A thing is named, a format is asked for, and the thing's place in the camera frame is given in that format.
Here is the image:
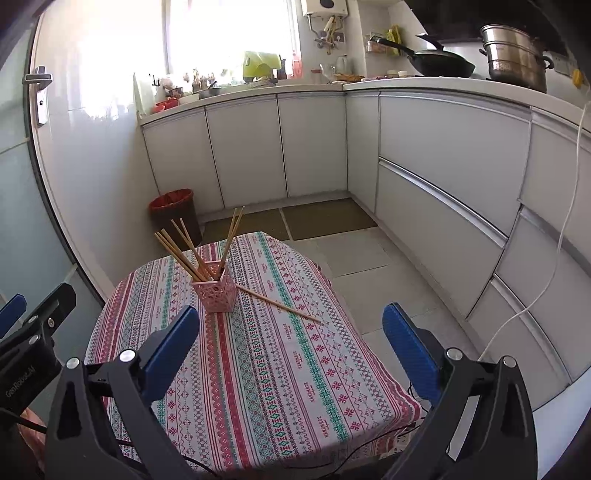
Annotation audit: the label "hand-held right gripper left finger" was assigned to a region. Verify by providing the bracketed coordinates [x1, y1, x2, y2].
[44, 305, 201, 480]

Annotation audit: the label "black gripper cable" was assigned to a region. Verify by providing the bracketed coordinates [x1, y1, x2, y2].
[0, 405, 48, 435]

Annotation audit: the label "red trash bin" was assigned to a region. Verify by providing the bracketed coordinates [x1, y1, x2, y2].
[148, 188, 203, 248]

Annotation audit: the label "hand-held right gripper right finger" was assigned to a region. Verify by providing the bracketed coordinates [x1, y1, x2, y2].
[382, 303, 539, 480]

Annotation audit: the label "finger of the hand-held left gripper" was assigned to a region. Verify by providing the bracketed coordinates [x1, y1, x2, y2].
[0, 283, 77, 357]
[0, 294, 27, 340]

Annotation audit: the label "metal door handle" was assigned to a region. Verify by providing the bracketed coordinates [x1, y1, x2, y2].
[24, 66, 53, 126]

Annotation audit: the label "pink perforated utensil holder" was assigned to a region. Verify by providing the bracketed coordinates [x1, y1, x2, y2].
[191, 260, 239, 315]

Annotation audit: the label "yellow green bag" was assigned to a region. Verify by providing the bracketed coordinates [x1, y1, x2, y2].
[242, 51, 282, 80]

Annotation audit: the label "white kitchen countertop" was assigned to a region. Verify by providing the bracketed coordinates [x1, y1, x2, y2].
[139, 76, 591, 134]

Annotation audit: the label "kitchen window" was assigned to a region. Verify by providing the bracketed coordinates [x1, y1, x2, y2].
[161, 0, 301, 77]

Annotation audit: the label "black wok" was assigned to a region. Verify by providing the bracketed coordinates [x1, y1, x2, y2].
[376, 34, 476, 78]

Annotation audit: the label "person's left hand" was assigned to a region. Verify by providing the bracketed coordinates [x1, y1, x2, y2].
[18, 406, 47, 467]

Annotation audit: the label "patterned woven tablecloth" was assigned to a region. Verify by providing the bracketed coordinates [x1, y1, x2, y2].
[84, 231, 423, 472]

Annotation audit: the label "single wooden chopstick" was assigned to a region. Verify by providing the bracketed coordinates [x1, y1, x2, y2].
[272, 299, 322, 324]
[237, 285, 291, 311]

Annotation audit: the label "brown floor mat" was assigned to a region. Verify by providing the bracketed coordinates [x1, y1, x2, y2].
[281, 198, 379, 241]
[202, 208, 290, 244]

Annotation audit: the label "frosted glass door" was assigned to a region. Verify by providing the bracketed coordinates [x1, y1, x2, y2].
[0, 9, 109, 324]

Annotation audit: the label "bunch of wooden chopsticks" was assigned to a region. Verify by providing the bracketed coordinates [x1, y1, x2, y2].
[154, 206, 245, 283]

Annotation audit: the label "stainless steel steamer pot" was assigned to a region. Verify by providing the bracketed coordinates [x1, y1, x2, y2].
[479, 24, 555, 94]

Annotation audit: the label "white power cable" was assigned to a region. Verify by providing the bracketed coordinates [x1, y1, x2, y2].
[478, 104, 591, 363]

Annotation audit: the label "water heater pipes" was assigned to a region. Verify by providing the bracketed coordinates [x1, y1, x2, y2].
[308, 16, 346, 55]

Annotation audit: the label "white water heater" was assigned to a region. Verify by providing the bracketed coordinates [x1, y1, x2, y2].
[301, 0, 348, 17]

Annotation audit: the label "white kitchen cabinets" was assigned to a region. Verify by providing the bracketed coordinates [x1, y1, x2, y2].
[139, 78, 591, 411]

